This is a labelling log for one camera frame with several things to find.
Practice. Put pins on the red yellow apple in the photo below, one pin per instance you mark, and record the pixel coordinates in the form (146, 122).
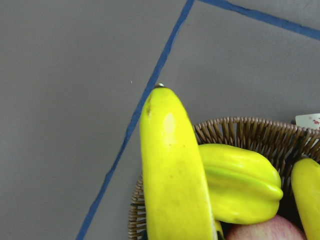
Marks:
(277, 228)

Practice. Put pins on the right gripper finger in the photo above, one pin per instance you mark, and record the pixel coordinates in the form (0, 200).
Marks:
(219, 230)

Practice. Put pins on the white basket label tag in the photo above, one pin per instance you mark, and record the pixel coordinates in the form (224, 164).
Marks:
(311, 121)

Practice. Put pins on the brown wicker fruit basket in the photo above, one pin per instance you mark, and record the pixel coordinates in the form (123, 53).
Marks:
(282, 144)

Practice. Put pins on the yellow star fruit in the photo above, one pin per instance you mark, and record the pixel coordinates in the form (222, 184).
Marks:
(244, 187)

